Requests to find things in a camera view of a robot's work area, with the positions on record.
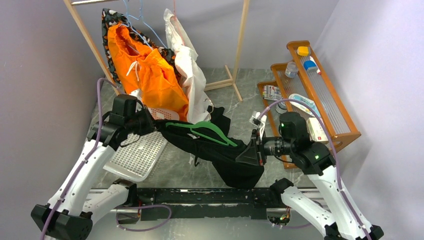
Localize red white marker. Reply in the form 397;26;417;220
309;55;322;75

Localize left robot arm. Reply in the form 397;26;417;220
30;94;155;240

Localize snack packet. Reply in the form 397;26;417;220
262;85;282;101

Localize white plastic basket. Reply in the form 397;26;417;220
102;106;181;183

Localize green plastic hanger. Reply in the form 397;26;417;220
165;121;237;147

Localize orange wooden shelf rack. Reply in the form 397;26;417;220
257;40;361;152

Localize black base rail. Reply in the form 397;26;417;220
119;187;286;221

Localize white shorts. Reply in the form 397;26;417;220
163;8;212;124

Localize black shorts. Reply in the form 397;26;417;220
155;119;265;189

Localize white red box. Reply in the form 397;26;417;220
306;117;329;144

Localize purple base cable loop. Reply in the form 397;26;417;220
115;204;172;233

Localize yellow sponge block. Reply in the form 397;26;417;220
296;46;311;57

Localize small plastic bottle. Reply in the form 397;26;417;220
284;61;299;79

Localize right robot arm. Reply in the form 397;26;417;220
235;111;384;240

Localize blue eraser block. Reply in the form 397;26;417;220
303;60;316;72

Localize pink hanger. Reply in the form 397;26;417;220
172;0;185;46

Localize blue wire hanger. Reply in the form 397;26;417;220
122;0;168;48

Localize patterned dark shorts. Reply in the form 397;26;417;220
101;8;183;93

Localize orange shorts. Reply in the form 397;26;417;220
107;25;189;122

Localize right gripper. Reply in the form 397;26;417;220
236;127;295;166

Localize wooden clothes rack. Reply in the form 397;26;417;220
63;0;250;102

